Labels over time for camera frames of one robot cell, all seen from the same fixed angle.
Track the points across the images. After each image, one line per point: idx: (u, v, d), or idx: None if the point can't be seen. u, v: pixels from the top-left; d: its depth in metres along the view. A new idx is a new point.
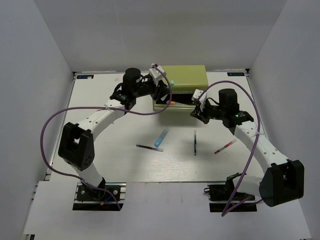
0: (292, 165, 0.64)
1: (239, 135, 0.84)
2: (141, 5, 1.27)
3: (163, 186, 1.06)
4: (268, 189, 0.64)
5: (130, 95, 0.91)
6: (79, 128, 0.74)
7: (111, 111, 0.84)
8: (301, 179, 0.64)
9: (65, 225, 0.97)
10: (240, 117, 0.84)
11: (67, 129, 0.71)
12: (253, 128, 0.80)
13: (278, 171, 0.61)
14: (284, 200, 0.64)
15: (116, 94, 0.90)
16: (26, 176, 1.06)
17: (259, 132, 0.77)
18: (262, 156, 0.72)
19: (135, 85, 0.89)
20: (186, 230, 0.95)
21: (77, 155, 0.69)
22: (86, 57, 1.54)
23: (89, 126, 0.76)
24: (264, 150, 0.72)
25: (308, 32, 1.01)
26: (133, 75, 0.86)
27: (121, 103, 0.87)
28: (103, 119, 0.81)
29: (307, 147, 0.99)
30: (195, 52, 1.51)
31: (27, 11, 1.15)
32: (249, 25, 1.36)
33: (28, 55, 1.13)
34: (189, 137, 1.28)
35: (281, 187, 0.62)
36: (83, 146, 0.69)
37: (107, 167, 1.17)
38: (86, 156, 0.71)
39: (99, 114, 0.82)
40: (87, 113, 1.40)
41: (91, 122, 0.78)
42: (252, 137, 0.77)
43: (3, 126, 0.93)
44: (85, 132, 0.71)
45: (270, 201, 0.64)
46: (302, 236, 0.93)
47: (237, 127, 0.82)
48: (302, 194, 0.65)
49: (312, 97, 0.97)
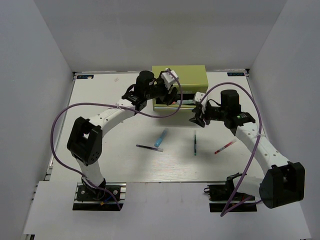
0: (293, 167, 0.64)
1: (240, 136, 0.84)
2: (141, 5, 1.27)
3: (163, 186, 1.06)
4: (268, 191, 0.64)
5: (142, 96, 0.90)
6: (90, 123, 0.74)
7: (122, 110, 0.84)
8: (301, 182, 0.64)
9: (65, 225, 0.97)
10: (242, 118, 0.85)
11: (78, 124, 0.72)
12: (254, 129, 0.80)
13: (278, 172, 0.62)
14: (283, 202, 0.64)
15: (128, 94, 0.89)
16: (26, 176, 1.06)
17: (260, 133, 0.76)
18: (262, 157, 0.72)
19: (148, 87, 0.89)
20: (187, 230, 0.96)
21: (86, 150, 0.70)
22: (86, 57, 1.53)
23: (99, 123, 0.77)
24: (265, 151, 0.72)
25: (308, 32, 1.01)
26: (148, 77, 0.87)
27: (133, 104, 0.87)
28: (114, 117, 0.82)
29: (307, 147, 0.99)
30: (195, 52, 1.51)
31: (27, 10, 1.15)
32: (249, 25, 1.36)
33: (27, 55, 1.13)
34: (189, 137, 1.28)
35: (281, 189, 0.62)
36: (91, 141, 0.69)
37: (107, 167, 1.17)
38: (93, 151, 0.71)
39: (110, 111, 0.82)
40: (88, 113, 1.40)
41: (101, 118, 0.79)
42: (253, 139, 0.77)
43: (3, 126, 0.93)
44: (95, 128, 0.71)
45: (270, 203, 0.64)
46: (302, 236, 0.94)
47: (239, 128, 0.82)
48: (302, 197, 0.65)
49: (312, 97, 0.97)
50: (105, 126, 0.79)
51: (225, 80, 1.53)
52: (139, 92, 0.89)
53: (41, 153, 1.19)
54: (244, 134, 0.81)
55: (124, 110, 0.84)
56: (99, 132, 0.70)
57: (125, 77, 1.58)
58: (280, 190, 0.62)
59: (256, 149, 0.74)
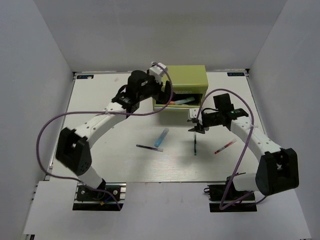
0: (286, 153, 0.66)
1: (235, 131, 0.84)
2: (141, 5, 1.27)
3: (163, 186, 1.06)
4: (264, 178, 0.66)
5: (134, 98, 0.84)
6: (76, 135, 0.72)
7: (111, 116, 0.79)
8: (295, 167, 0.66)
9: (65, 225, 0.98)
10: (236, 113, 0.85)
11: (64, 135, 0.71)
12: (247, 122, 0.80)
13: (272, 159, 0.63)
14: (280, 189, 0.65)
15: (119, 96, 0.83)
16: (26, 176, 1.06)
17: (253, 125, 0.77)
18: (256, 146, 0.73)
19: (140, 88, 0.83)
20: (186, 230, 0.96)
21: (74, 161, 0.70)
22: (86, 57, 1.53)
23: (85, 134, 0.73)
24: (258, 140, 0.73)
25: (308, 32, 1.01)
26: (139, 78, 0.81)
27: (123, 107, 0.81)
28: (102, 124, 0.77)
29: (307, 147, 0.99)
30: (195, 52, 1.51)
31: (27, 10, 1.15)
32: (249, 25, 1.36)
33: (28, 55, 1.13)
34: (189, 137, 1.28)
35: (275, 176, 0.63)
36: (78, 153, 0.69)
37: (107, 167, 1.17)
38: (82, 162, 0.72)
39: (98, 119, 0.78)
40: (87, 113, 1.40)
41: (88, 128, 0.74)
42: (246, 130, 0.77)
43: (3, 126, 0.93)
44: (81, 139, 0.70)
45: (266, 190, 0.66)
46: (302, 236, 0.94)
47: (233, 121, 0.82)
48: (297, 183, 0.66)
49: (312, 97, 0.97)
50: (92, 136, 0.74)
51: (225, 80, 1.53)
52: (131, 93, 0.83)
53: (41, 153, 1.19)
54: (238, 127, 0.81)
55: (113, 115, 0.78)
56: (85, 144, 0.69)
57: (125, 77, 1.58)
58: (275, 177, 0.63)
59: (249, 139, 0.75)
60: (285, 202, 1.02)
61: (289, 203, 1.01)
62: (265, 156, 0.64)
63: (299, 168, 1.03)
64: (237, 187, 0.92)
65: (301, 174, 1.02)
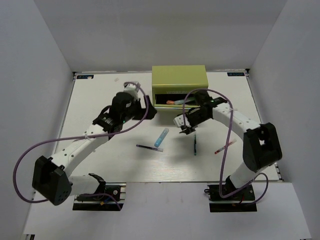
0: (265, 127, 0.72)
1: (218, 118, 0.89)
2: (141, 5, 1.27)
3: (163, 186, 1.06)
4: (250, 155, 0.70)
5: (117, 119, 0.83)
6: (52, 164, 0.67)
7: (91, 140, 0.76)
8: (276, 140, 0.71)
9: (65, 225, 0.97)
10: (215, 101, 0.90)
11: (39, 164, 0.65)
12: (227, 107, 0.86)
13: (253, 134, 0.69)
14: (266, 163, 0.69)
15: (100, 117, 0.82)
16: (26, 176, 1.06)
17: (232, 108, 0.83)
18: (238, 126, 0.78)
19: (124, 109, 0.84)
20: (186, 230, 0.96)
21: (51, 192, 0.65)
22: (86, 57, 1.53)
23: (62, 162, 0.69)
24: (239, 120, 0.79)
25: (308, 32, 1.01)
26: (124, 99, 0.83)
27: (104, 130, 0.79)
28: (81, 150, 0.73)
29: (307, 147, 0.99)
30: (195, 52, 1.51)
31: (27, 11, 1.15)
32: (249, 25, 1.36)
33: (28, 55, 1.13)
34: (189, 137, 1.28)
35: (259, 150, 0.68)
36: (55, 185, 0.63)
37: (107, 167, 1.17)
38: (60, 193, 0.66)
39: (77, 145, 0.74)
40: (87, 113, 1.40)
41: (66, 155, 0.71)
42: (227, 114, 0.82)
43: (3, 126, 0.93)
44: (58, 169, 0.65)
45: (254, 166, 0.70)
46: (302, 236, 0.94)
47: (213, 109, 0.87)
48: (281, 155, 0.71)
49: (312, 97, 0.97)
50: (70, 164, 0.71)
51: (225, 80, 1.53)
52: (115, 113, 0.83)
53: (41, 153, 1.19)
54: (219, 113, 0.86)
55: (94, 138, 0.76)
56: (62, 175, 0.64)
57: (126, 77, 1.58)
58: (259, 151, 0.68)
59: (232, 121, 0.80)
60: (285, 202, 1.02)
61: (289, 203, 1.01)
62: (248, 133, 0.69)
63: (299, 167, 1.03)
64: (234, 182, 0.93)
65: (301, 174, 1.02)
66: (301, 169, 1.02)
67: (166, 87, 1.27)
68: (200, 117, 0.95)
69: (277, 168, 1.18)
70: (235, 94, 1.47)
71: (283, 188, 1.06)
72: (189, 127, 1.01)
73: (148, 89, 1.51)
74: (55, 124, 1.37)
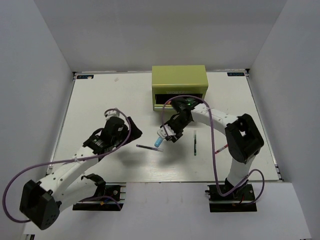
0: (242, 118, 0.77)
1: (198, 119, 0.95)
2: (141, 5, 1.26)
3: (163, 186, 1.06)
4: (235, 148, 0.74)
5: (107, 141, 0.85)
6: (40, 188, 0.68)
7: (81, 162, 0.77)
8: (255, 129, 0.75)
9: (65, 225, 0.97)
10: (192, 104, 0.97)
11: (28, 188, 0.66)
12: (204, 107, 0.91)
13: (233, 128, 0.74)
14: (253, 152, 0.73)
15: (91, 139, 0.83)
16: (26, 176, 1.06)
17: (209, 107, 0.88)
18: (218, 123, 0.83)
19: (116, 132, 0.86)
20: (187, 230, 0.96)
21: (38, 217, 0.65)
22: (86, 57, 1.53)
23: (51, 187, 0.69)
24: (218, 117, 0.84)
25: (308, 32, 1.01)
26: (116, 121, 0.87)
27: (94, 151, 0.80)
28: (70, 174, 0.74)
29: (307, 147, 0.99)
30: (194, 51, 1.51)
31: (27, 11, 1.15)
32: (249, 25, 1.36)
33: (28, 55, 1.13)
34: (189, 137, 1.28)
35: (242, 141, 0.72)
36: (42, 210, 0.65)
37: (108, 167, 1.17)
38: (46, 217, 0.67)
39: (66, 168, 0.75)
40: (87, 113, 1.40)
41: (55, 179, 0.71)
42: (206, 113, 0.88)
43: (3, 126, 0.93)
44: (46, 193, 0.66)
45: (242, 157, 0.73)
46: (302, 236, 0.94)
47: (192, 111, 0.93)
48: (263, 141, 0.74)
49: (312, 97, 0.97)
50: (59, 188, 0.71)
51: (225, 80, 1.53)
52: (106, 136, 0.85)
53: (41, 153, 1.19)
54: (198, 113, 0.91)
55: (83, 161, 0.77)
56: (50, 199, 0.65)
57: (126, 77, 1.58)
58: (243, 142, 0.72)
59: (212, 119, 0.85)
60: (285, 202, 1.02)
61: (289, 203, 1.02)
62: (228, 128, 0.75)
63: (299, 167, 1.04)
64: (233, 181, 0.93)
65: (301, 174, 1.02)
66: (301, 169, 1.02)
67: (167, 87, 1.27)
68: (181, 123, 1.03)
69: (276, 168, 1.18)
70: (235, 94, 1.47)
71: (283, 188, 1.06)
72: (174, 135, 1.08)
73: (148, 89, 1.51)
74: (55, 124, 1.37)
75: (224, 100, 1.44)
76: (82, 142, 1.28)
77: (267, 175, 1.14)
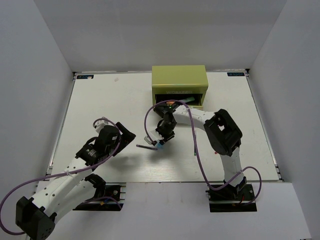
0: (218, 113, 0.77)
1: (182, 120, 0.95)
2: (141, 5, 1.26)
3: (163, 186, 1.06)
4: (216, 142, 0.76)
5: (101, 151, 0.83)
6: (33, 204, 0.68)
7: (73, 175, 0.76)
8: (232, 122, 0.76)
9: (66, 225, 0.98)
10: (173, 107, 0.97)
11: (21, 205, 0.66)
12: (184, 108, 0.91)
13: (210, 123, 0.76)
14: (233, 144, 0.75)
15: (84, 149, 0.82)
16: (26, 177, 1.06)
17: (189, 107, 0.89)
18: (197, 121, 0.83)
19: (110, 142, 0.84)
20: (186, 230, 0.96)
21: (33, 232, 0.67)
22: (86, 57, 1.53)
23: (43, 203, 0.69)
24: (197, 115, 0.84)
25: (308, 32, 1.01)
26: (111, 131, 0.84)
27: (87, 163, 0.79)
28: (62, 188, 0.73)
29: (307, 147, 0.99)
30: (194, 51, 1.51)
31: (27, 11, 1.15)
32: (249, 25, 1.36)
33: (27, 54, 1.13)
34: (189, 137, 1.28)
35: (221, 135, 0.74)
36: (36, 227, 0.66)
37: (107, 167, 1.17)
38: (41, 232, 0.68)
39: (59, 182, 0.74)
40: (87, 114, 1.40)
41: (47, 195, 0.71)
42: (186, 114, 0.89)
43: (3, 126, 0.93)
44: (39, 210, 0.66)
45: (224, 151, 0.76)
46: (302, 236, 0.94)
47: (174, 114, 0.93)
48: (241, 132, 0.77)
49: (312, 97, 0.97)
50: (52, 203, 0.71)
51: (225, 80, 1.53)
52: (99, 146, 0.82)
53: (41, 153, 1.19)
54: (179, 115, 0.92)
55: (75, 174, 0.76)
56: (42, 217, 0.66)
57: (126, 77, 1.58)
58: (222, 136, 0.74)
59: (192, 118, 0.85)
60: (285, 202, 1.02)
61: (289, 202, 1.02)
62: (206, 124, 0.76)
63: (299, 168, 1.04)
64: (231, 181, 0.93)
65: (301, 174, 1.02)
66: (301, 169, 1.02)
67: (166, 87, 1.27)
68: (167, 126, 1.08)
69: (276, 168, 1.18)
70: (235, 94, 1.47)
71: (283, 187, 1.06)
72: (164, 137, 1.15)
73: (148, 90, 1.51)
74: (55, 124, 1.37)
75: (224, 100, 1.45)
76: (82, 142, 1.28)
77: (268, 175, 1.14)
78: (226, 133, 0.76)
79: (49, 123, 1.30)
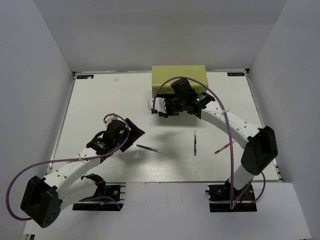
0: (263, 131, 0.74)
1: (206, 118, 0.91)
2: (141, 5, 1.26)
3: (163, 186, 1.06)
4: (251, 161, 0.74)
5: (110, 143, 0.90)
6: (45, 184, 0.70)
7: (84, 162, 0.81)
8: (274, 144, 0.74)
9: (66, 225, 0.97)
10: (202, 100, 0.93)
11: (32, 184, 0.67)
12: (218, 109, 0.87)
13: (256, 143, 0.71)
14: (265, 164, 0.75)
15: (94, 141, 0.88)
16: (27, 177, 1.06)
17: (225, 110, 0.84)
18: (236, 132, 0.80)
19: (117, 135, 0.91)
20: (186, 229, 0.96)
21: (41, 214, 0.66)
22: (86, 57, 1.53)
23: (55, 183, 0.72)
24: (236, 126, 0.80)
25: (308, 32, 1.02)
26: (119, 124, 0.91)
27: (97, 153, 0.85)
28: (74, 172, 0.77)
29: (307, 147, 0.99)
30: (194, 51, 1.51)
31: (27, 10, 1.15)
32: (249, 25, 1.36)
33: (27, 54, 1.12)
34: (189, 137, 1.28)
35: (261, 156, 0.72)
36: (45, 206, 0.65)
37: (107, 167, 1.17)
38: (49, 214, 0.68)
39: (70, 166, 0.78)
40: (87, 113, 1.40)
41: (59, 176, 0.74)
42: (221, 117, 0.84)
43: (3, 126, 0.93)
44: (51, 189, 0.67)
45: (255, 170, 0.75)
46: (303, 236, 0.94)
47: (203, 111, 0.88)
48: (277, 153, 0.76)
49: (312, 97, 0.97)
50: (63, 185, 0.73)
51: (224, 80, 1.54)
52: (108, 138, 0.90)
53: (41, 153, 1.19)
54: (210, 115, 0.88)
55: (86, 161, 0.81)
56: (53, 195, 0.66)
57: (126, 77, 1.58)
58: (261, 158, 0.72)
59: (230, 127, 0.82)
60: (285, 202, 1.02)
61: (289, 203, 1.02)
62: (250, 143, 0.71)
63: (300, 167, 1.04)
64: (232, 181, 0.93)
65: (301, 174, 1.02)
66: (301, 169, 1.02)
67: (166, 87, 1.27)
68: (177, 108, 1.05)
69: (276, 168, 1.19)
70: (235, 94, 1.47)
71: (283, 187, 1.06)
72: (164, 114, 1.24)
73: (148, 89, 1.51)
74: (55, 124, 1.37)
75: (224, 100, 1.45)
76: (82, 142, 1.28)
77: (268, 175, 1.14)
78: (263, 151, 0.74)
79: (49, 123, 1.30)
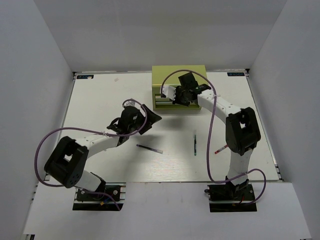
0: (245, 111, 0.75)
1: (202, 104, 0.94)
2: (141, 5, 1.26)
3: (163, 186, 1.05)
4: (233, 139, 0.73)
5: (126, 129, 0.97)
6: (75, 143, 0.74)
7: (108, 137, 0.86)
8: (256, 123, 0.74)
9: (66, 226, 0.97)
10: (200, 88, 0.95)
11: (64, 142, 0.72)
12: (211, 94, 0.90)
13: (235, 119, 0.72)
14: (247, 145, 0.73)
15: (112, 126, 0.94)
16: (26, 177, 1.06)
17: (216, 94, 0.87)
18: (221, 111, 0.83)
19: (131, 121, 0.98)
20: (186, 229, 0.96)
21: (68, 171, 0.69)
22: (86, 57, 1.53)
23: (85, 144, 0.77)
24: (221, 105, 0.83)
25: (308, 33, 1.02)
26: (132, 111, 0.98)
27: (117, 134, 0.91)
28: (100, 141, 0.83)
29: (307, 148, 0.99)
30: (194, 51, 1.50)
31: (27, 10, 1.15)
32: (249, 25, 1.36)
33: (27, 55, 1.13)
34: (189, 137, 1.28)
35: (240, 133, 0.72)
36: (75, 162, 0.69)
37: (107, 168, 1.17)
38: (75, 173, 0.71)
39: (96, 136, 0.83)
40: (87, 113, 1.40)
41: (87, 140, 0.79)
42: (211, 100, 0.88)
43: (2, 126, 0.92)
44: (81, 147, 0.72)
45: (237, 147, 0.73)
46: (303, 236, 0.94)
47: (199, 96, 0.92)
48: (260, 136, 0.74)
49: (312, 97, 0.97)
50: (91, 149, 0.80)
51: (225, 81, 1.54)
52: (123, 124, 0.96)
53: (40, 153, 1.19)
54: (204, 99, 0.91)
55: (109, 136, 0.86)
56: (84, 152, 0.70)
57: (126, 77, 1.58)
58: (241, 134, 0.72)
59: (216, 107, 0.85)
60: (285, 202, 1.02)
61: (290, 202, 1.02)
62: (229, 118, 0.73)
63: (300, 168, 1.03)
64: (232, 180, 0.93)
65: (301, 174, 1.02)
66: (301, 169, 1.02)
67: None
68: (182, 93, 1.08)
69: (276, 168, 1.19)
70: (235, 94, 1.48)
71: (283, 187, 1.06)
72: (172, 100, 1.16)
73: (148, 90, 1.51)
74: (55, 124, 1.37)
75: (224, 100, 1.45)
76: None
77: (268, 175, 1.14)
78: (245, 132, 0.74)
79: (49, 123, 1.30)
